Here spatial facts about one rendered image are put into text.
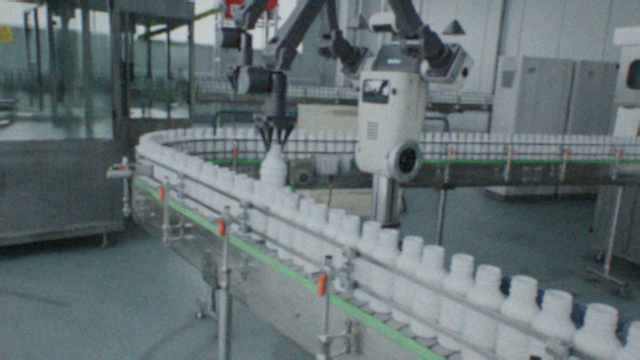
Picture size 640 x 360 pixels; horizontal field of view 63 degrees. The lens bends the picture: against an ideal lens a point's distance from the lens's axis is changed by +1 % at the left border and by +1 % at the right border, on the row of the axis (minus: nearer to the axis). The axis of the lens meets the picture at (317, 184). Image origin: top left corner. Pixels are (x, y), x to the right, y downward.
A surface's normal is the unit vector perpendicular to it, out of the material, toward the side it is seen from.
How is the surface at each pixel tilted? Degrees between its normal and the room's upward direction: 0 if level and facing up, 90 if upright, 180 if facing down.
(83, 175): 90
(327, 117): 90
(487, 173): 90
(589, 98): 90
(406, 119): 101
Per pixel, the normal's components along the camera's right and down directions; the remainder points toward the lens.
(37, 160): 0.59, 0.19
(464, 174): 0.33, 0.20
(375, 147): -0.81, 0.07
